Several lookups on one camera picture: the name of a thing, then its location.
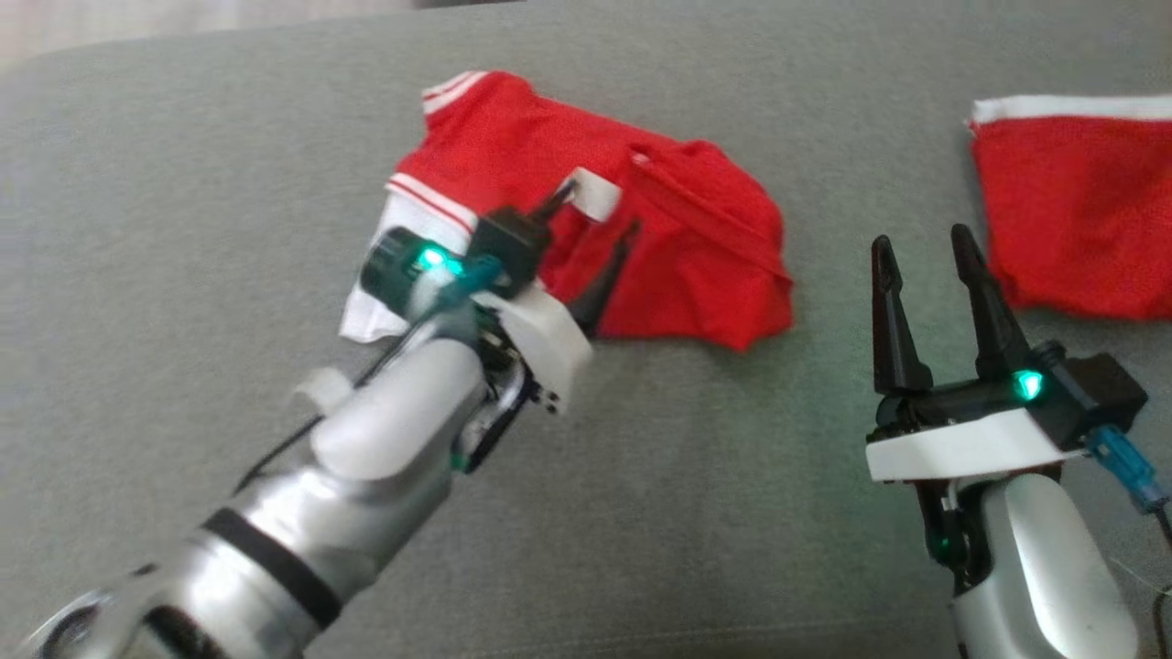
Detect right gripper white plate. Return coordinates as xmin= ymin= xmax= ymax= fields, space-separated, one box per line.
xmin=864 ymin=222 xmax=1088 ymax=592

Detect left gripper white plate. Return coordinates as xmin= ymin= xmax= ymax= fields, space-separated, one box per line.
xmin=360 ymin=178 xmax=643 ymax=470

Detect red shirt with striped trim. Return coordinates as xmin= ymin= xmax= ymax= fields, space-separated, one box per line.
xmin=339 ymin=69 xmax=796 ymax=354

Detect red shorts with white band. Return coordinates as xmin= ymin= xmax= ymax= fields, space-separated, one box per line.
xmin=968 ymin=93 xmax=1172 ymax=322

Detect wide grey sofa chaise cushion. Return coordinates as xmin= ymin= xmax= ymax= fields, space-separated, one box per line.
xmin=0 ymin=0 xmax=1172 ymax=659

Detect right black cable teal plug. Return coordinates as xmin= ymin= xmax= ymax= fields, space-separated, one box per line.
xmin=1086 ymin=425 xmax=1172 ymax=659

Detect white cable tie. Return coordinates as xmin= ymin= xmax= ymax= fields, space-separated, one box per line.
xmin=290 ymin=365 xmax=354 ymax=414

